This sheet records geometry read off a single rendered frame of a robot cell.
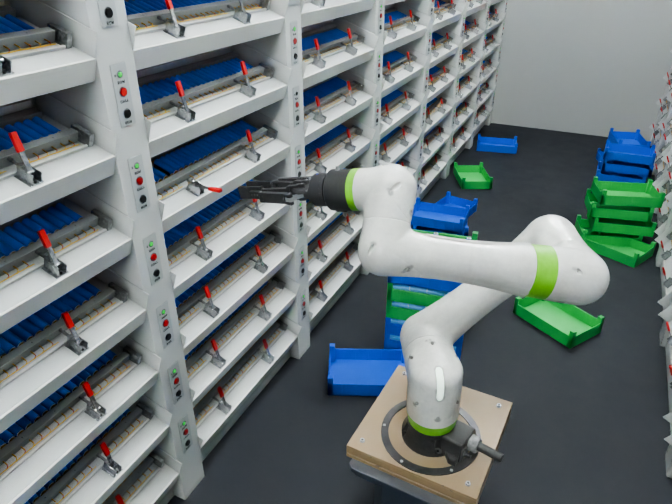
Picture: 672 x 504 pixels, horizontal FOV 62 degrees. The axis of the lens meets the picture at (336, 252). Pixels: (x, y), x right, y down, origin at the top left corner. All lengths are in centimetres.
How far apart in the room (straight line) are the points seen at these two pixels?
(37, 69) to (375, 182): 64
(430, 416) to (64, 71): 106
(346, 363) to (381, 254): 114
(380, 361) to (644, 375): 100
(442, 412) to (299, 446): 68
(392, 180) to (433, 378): 47
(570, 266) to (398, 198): 38
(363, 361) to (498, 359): 53
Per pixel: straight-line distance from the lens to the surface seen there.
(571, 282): 124
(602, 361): 246
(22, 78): 109
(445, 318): 145
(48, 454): 138
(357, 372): 218
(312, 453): 191
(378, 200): 114
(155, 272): 137
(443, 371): 135
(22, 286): 119
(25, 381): 126
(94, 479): 155
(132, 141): 126
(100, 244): 128
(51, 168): 117
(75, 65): 115
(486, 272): 119
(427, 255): 114
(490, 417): 161
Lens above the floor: 144
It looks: 29 degrees down
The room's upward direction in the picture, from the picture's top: straight up
